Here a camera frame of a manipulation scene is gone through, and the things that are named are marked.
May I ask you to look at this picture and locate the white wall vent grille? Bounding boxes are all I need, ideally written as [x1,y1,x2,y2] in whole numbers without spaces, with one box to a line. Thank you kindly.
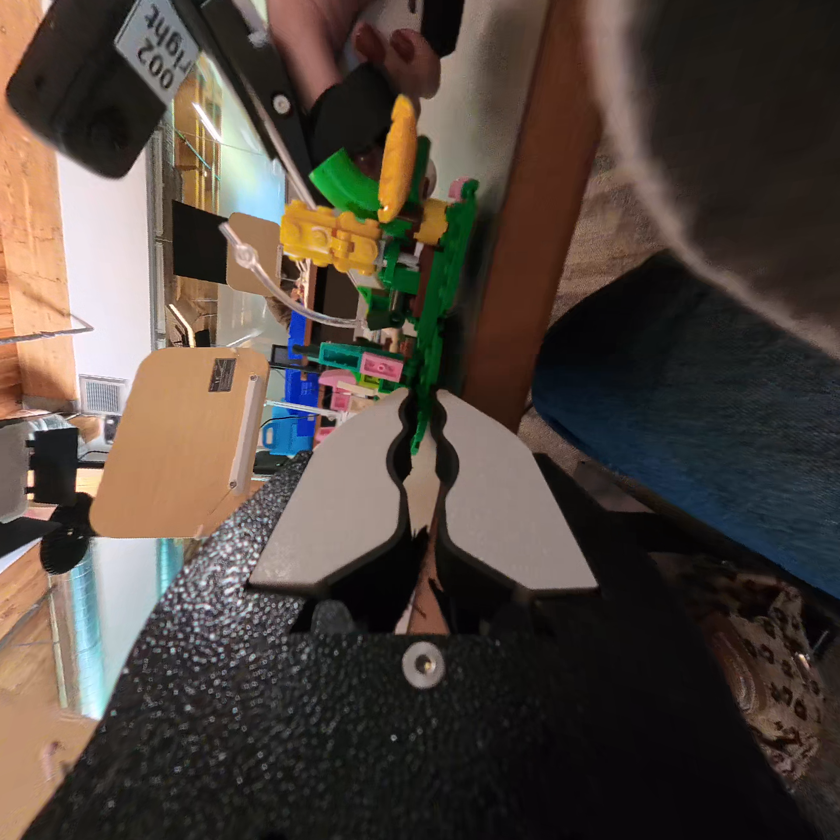
[77,373,130,416]

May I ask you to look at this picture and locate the person's right hand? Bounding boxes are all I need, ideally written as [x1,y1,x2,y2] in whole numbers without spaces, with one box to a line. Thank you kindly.
[268,0,442,101]

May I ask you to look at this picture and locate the silver ventilation duct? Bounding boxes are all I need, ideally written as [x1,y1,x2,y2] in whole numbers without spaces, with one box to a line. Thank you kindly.
[51,538,188,713]

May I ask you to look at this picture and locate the wooden chair back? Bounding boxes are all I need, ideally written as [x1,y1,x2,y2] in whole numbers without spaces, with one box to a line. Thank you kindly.
[88,346,271,540]

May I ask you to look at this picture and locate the person's blue jeans leg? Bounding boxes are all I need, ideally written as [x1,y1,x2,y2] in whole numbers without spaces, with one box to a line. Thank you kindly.
[530,249,840,599]

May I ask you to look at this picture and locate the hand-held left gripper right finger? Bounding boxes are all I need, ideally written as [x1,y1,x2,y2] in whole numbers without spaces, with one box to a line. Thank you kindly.
[430,387,599,597]

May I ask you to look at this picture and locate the green base lego model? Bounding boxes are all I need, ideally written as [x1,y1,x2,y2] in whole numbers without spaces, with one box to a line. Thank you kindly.
[220,94,481,457]

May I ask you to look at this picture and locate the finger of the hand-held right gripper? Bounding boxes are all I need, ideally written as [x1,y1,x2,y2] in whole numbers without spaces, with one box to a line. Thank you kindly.
[266,123,320,206]

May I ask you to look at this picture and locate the leopard print bag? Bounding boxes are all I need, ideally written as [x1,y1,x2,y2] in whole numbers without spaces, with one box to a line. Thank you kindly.
[682,570,829,783]

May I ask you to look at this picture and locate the black panel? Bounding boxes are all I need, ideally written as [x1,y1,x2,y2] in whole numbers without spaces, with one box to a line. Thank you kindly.
[171,199,228,284]

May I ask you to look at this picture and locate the blue plastic crate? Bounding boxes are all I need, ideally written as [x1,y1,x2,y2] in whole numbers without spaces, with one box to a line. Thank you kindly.
[286,310,324,409]

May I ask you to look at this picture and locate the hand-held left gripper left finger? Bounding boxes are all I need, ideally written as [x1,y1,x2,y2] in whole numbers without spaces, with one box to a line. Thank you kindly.
[248,387,412,595]

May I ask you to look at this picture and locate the white studio light black flaps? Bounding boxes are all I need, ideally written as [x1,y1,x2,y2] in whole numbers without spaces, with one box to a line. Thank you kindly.
[0,420,96,575]

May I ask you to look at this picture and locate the blue tote with handle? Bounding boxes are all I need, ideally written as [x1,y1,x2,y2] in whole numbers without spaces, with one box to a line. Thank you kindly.
[258,406,317,458]

